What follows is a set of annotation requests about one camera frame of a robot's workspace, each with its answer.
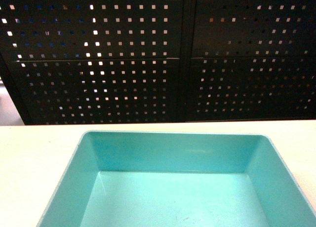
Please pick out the teal plastic tray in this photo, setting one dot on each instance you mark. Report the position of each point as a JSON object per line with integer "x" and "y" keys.
{"x": 152, "y": 179}

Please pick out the black perforated panel left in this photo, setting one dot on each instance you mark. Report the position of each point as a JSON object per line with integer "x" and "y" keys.
{"x": 92, "y": 61}

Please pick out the black perforated panel right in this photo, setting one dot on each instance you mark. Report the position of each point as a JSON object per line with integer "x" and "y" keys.
{"x": 253, "y": 59}

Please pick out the black perforated panel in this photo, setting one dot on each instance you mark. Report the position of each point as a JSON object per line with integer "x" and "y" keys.
{"x": 92, "y": 61}
{"x": 253, "y": 59}

